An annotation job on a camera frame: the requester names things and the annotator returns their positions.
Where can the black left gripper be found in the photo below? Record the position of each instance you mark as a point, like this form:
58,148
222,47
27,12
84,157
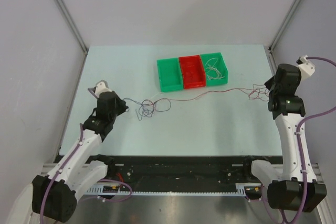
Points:
122,105

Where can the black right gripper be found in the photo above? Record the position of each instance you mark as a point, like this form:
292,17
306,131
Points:
269,82

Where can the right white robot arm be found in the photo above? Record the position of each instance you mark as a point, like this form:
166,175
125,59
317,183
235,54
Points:
296,187

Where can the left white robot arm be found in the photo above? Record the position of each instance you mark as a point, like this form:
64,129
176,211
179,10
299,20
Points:
56,194

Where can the left green plastic bin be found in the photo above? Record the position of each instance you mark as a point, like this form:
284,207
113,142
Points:
170,76

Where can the green plastic bin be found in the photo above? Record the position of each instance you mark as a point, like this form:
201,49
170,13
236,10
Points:
216,72
170,76

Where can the right green plastic bin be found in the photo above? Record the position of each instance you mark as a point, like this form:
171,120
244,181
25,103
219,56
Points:
216,72

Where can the right aluminium base profile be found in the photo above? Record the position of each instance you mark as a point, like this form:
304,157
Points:
317,173

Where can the red plastic bin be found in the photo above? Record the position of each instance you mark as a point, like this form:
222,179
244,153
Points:
192,70

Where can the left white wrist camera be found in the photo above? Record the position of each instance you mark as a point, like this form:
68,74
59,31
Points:
99,88

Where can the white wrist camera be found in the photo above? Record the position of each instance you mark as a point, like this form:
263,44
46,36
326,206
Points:
99,88
306,67

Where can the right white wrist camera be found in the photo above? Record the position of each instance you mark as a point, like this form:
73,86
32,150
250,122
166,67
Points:
306,67

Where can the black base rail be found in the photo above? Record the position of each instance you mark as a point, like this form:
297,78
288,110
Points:
184,173

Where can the slotted grey cable duct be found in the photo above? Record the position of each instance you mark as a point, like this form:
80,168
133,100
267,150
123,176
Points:
106,190

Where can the right aluminium frame post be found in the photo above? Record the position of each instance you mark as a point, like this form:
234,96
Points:
284,25

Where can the aluminium frame post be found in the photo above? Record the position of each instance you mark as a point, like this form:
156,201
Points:
61,5
284,25

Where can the left aluminium frame post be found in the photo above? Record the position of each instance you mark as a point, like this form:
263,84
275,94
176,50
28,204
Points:
61,5

